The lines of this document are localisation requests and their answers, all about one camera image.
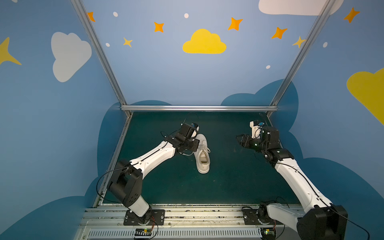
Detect green circuit board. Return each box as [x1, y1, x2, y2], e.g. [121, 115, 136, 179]
[133, 228, 153, 240]
[261, 228, 277, 240]

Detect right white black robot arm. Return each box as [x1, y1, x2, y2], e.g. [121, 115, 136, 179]
[236, 121, 350, 240]

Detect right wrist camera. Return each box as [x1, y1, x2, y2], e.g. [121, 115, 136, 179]
[250, 120, 265, 139]

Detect aluminium rail base frame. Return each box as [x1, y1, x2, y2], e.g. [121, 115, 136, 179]
[74, 204, 300, 240]

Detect left green circuit board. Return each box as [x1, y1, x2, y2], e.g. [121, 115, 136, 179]
[133, 228, 153, 240]

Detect white sneaker shoe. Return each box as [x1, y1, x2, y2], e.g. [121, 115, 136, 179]
[195, 134, 211, 174]

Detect horizontal aluminium frame bar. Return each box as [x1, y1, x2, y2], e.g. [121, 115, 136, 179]
[121, 105, 278, 112]

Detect right green circuit board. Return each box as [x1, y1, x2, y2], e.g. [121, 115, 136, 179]
[261, 228, 277, 240]

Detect right aluminium frame post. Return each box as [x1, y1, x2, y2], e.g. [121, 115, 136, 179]
[266, 0, 337, 118]

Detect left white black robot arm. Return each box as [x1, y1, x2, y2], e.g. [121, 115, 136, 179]
[107, 134, 207, 226]

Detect green table mat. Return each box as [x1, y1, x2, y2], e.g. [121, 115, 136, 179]
[119, 112, 299, 205]

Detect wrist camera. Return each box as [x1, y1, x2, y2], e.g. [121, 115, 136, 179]
[250, 120, 265, 139]
[179, 123, 200, 139]

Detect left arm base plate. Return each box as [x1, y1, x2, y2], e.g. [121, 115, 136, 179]
[123, 209, 165, 226]

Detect left aluminium frame post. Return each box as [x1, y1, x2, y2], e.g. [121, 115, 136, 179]
[71, 0, 127, 107]

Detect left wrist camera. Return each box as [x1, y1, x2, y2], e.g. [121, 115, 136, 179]
[179, 123, 200, 139]

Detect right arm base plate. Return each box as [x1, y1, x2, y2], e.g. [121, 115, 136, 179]
[241, 207, 284, 226]

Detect aluminium frame post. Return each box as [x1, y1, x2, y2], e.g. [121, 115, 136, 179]
[71, 0, 127, 107]
[266, 0, 337, 118]

